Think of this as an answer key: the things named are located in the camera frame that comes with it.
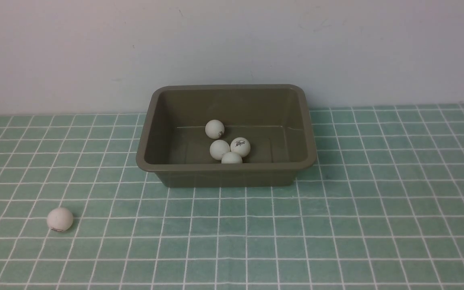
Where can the white ball with logo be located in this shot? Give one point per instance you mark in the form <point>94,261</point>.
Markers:
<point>240,146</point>

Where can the white ball front logo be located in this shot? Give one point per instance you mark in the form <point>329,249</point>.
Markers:
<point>231,158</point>

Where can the plain white ball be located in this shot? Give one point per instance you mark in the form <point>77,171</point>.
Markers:
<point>218,149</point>

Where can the white ball bin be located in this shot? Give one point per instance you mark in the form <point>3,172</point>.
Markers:
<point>214,129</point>

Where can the green checkered tablecloth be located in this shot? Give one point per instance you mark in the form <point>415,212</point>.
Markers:
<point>381,209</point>

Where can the olive plastic storage bin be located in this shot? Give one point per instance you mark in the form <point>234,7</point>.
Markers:
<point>274,118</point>

